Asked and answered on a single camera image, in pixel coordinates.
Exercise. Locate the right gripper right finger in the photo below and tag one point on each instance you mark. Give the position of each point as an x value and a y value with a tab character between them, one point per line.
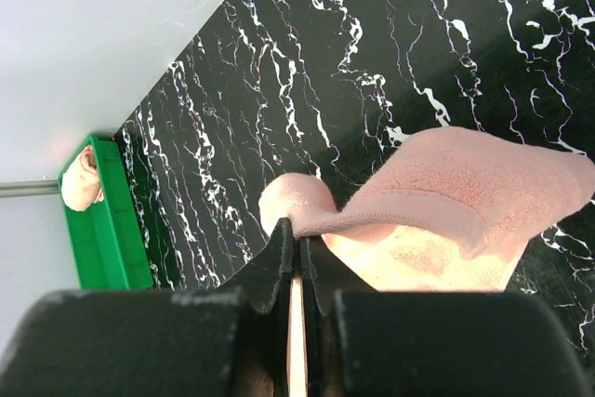
361	342

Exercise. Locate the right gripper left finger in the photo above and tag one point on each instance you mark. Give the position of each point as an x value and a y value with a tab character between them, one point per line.
231	341

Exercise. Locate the pink striped towel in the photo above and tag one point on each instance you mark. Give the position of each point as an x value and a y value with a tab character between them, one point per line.
80	184

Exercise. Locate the green plastic tray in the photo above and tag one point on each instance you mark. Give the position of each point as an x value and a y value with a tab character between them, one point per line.
107	248

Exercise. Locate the black marble pattern mat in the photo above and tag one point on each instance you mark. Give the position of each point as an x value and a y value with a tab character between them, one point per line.
332	88

